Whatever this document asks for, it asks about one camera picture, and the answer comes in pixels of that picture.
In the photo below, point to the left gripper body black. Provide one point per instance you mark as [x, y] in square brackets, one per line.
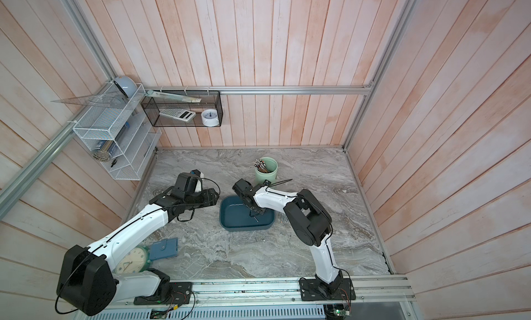
[198, 199]

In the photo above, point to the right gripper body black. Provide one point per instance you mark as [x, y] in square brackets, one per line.
[258, 212]

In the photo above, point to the teal plastic storage tray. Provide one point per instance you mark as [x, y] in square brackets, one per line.
[235, 216]

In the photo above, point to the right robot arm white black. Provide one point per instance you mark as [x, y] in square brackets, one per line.
[309, 219]

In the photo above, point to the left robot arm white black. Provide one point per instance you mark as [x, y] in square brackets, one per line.
[87, 279]

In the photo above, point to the pencils bundle in cup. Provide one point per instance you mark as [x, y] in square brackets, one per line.
[261, 167]

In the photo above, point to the mint green pencil cup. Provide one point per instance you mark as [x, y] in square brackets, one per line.
[273, 168]

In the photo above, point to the green alarm clock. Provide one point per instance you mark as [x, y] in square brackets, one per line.
[137, 260]

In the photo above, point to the white tape roll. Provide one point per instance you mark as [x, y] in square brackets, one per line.
[210, 118]

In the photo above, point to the rolled silver brush bundle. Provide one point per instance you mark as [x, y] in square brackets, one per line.
[104, 150]

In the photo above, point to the white calculator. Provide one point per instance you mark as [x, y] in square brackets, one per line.
[178, 114]

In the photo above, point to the clear green ruler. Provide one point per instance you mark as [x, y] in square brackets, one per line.
[166, 97]

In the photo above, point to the clear triangle ruler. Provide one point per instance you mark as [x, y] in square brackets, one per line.
[106, 100]

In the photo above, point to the light blue round speaker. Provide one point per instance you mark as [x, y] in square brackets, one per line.
[126, 85]

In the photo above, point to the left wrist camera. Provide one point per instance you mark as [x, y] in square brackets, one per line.
[188, 184]

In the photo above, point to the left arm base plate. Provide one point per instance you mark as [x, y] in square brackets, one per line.
[174, 293]

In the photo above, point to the black wire mesh basket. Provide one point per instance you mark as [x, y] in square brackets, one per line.
[210, 100]

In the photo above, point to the white wire mesh shelf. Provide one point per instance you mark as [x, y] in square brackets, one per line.
[134, 135]

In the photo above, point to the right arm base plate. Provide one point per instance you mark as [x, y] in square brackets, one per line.
[314, 289]

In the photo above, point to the aluminium front rail frame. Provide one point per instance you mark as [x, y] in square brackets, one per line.
[374, 297]

